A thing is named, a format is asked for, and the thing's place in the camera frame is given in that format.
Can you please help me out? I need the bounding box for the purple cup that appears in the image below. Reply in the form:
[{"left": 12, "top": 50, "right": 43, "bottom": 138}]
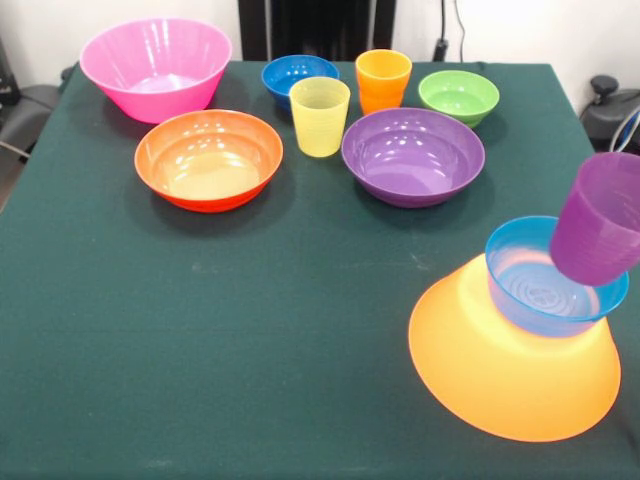
[{"left": 549, "top": 151, "right": 640, "bottom": 288}]

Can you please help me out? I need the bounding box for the large yellow-orange bowl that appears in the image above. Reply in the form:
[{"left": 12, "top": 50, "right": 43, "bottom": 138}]
[{"left": 407, "top": 251, "right": 623, "bottom": 444}]

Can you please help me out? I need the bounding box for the dark blue bowl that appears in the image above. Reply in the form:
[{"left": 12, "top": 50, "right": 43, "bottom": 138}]
[{"left": 260, "top": 54, "right": 341, "bottom": 115}]

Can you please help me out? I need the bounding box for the purple bowl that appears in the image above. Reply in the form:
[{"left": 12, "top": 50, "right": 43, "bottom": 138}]
[{"left": 341, "top": 107, "right": 487, "bottom": 209}]

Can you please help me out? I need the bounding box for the pink bowl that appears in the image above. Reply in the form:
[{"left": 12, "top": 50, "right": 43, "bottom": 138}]
[{"left": 78, "top": 17, "right": 234, "bottom": 125}]

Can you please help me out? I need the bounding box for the light blue bowl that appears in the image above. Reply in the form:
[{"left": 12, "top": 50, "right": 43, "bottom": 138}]
[{"left": 484, "top": 215, "right": 631, "bottom": 339}]

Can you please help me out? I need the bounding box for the orange cup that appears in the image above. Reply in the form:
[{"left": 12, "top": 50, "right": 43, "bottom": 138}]
[{"left": 354, "top": 48, "right": 413, "bottom": 116}]

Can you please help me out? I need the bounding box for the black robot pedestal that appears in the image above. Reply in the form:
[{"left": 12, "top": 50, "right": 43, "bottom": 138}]
[{"left": 238, "top": 0, "right": 397, "bottom": 62}]

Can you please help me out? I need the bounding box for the yellow cup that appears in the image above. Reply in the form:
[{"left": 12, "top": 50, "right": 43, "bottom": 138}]
[{"left": 289, "top": 76, "right": 352, "bottom": 159}]

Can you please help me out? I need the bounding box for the red bowl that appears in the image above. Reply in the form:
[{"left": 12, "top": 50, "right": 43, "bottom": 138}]
[{"left": 133, "top": 108, "right": 285, "bottom": 214}]

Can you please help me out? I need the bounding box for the black hanging power cable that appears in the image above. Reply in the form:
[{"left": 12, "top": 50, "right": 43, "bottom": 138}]
[{"left": 432, "top": 0, "right": 469, "bottom": 64}]

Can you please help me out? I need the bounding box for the dark green tablecloth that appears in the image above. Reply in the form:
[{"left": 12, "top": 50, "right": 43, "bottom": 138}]
[{"left": 0, "top": 60, "right": 640, "bottom": 480}]

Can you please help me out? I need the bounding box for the bundle of floor cables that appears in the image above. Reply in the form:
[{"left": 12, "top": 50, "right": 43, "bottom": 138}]
[{"left": 607, "top": 109, "right": 640, "bottom": 154}]

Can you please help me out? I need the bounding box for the green bowl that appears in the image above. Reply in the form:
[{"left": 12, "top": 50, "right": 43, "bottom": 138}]
[{"left": 417, "top": 69, "right": 501, "bottom": 129}]

